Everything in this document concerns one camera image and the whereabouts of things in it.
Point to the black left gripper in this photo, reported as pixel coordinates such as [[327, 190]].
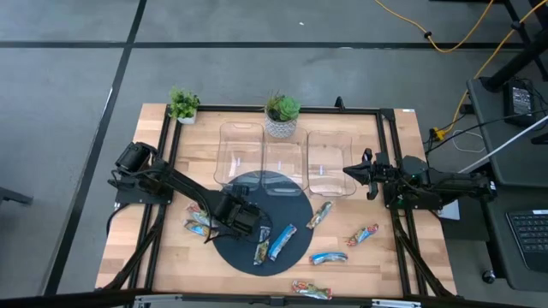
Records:
[[237, 214]]

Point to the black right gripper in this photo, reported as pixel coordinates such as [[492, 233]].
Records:
[[385, 175]]

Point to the blue granola bar wrapper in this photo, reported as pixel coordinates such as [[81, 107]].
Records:
[[196, 228], [328, 258], [281, 242], [196, 209]]

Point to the green granola bar wrapper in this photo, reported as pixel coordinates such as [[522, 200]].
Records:
[[261, 251], [319, 215]]

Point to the red granola bar wrapper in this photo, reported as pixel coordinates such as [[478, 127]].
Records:
[[311, 290], [362, 235]]

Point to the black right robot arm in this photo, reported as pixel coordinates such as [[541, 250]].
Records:
[[462, 186]]

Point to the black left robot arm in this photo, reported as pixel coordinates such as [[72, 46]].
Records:
[[184, 186]]

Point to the clear plastic bin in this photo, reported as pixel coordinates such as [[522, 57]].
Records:
[[240, 149], [331, 162], [284, 167]]

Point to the round dark woven placemat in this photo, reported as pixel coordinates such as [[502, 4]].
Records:
[[287, 209]]

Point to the white paper sheet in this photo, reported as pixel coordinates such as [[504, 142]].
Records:
[[449, 211]]

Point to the succulent in patterned pot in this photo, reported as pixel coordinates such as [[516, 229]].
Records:
[[282, 113]]

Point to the leafy plant in white pot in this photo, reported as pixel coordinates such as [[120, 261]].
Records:
[[184, 104]]

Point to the dark grey side desk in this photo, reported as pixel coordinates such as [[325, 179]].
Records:
[[492, 128]]

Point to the white rod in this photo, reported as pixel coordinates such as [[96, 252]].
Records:
[[505, 145]]

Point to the black caster wheel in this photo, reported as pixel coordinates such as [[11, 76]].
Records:
[[488, 276]]

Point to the black power adapter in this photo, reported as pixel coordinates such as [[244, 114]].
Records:
[[519, 102]]

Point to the black keyboard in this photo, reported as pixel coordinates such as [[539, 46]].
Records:
[[531, 239]]

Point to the black desk leg beam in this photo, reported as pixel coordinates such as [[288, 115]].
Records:
[[518, 62]]

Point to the black crossbeam with metal brackets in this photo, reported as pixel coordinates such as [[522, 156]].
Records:
[[64, 299]]

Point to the grey furniture leg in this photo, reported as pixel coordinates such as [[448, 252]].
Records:
[[13, 196]]

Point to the black aluminium table frame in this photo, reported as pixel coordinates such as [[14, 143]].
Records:
[[222, 108]]

